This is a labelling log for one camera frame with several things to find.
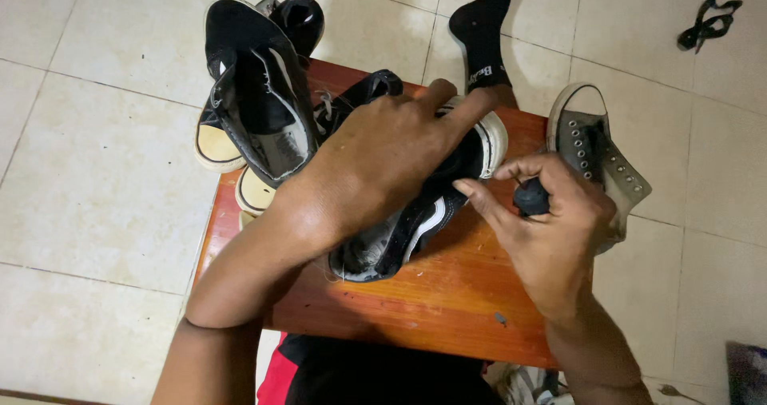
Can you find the person's left hand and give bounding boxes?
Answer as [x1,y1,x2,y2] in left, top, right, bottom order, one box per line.
[268,78,501,249]

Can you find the black round tool handle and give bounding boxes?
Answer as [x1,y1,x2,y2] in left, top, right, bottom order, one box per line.
[513,177,551,218]

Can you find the black white-striped low sneaker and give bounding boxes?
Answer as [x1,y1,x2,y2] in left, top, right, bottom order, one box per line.
[313,69,509,284]

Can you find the person's right hand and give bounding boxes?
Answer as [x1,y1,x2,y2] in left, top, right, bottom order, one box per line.
[452,152,618,322]

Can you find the white shoes under table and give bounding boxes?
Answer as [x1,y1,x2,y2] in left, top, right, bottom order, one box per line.
[488,362,577,405]

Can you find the black sneaker with white rim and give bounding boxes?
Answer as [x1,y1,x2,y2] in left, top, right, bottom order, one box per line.
[256,0,326,60]

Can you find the black high-top sneaker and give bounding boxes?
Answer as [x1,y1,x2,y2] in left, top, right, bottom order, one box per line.
[204,0,320,189]

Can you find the grey high-top sneaker with eyelets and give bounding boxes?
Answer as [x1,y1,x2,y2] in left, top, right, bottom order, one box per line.
[546,82,653,256]

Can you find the dark cloth item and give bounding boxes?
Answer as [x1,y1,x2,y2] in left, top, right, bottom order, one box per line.
[725,341,767,405]

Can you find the black strap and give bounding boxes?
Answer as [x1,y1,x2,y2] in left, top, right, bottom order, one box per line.
[677,0,744,54]

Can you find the sneaker with yellowish sole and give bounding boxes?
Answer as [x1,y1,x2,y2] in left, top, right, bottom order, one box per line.
[235,165,278,217]
[193,96,248,173]

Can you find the person's black and red clothing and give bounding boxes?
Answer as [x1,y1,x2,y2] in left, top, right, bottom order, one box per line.
[257,332,501,405]

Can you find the black sock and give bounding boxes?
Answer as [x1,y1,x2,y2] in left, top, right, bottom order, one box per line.
[449,0,529,92]

